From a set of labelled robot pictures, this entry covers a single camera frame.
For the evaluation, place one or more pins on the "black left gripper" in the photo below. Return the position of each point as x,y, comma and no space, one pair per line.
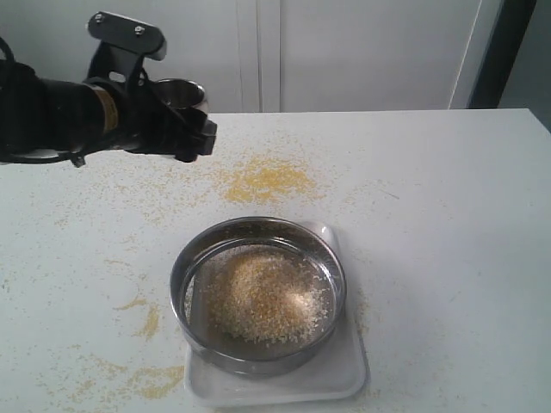
84,118

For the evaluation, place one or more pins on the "small steel cup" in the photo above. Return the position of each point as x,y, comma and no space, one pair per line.
180,94

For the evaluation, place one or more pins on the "round steel mesh sieve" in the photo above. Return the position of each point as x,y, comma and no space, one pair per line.
209,251

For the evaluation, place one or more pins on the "rice and millet mixture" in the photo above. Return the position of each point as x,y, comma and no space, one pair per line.
268,298

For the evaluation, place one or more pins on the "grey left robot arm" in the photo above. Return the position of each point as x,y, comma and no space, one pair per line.
18,124

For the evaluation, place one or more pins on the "yellow millet pile on table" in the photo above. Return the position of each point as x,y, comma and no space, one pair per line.
266,180

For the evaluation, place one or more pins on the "white plastic tray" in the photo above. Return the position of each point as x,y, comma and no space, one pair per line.
337,371

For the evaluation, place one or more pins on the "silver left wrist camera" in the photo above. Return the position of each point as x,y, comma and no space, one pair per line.
124,44

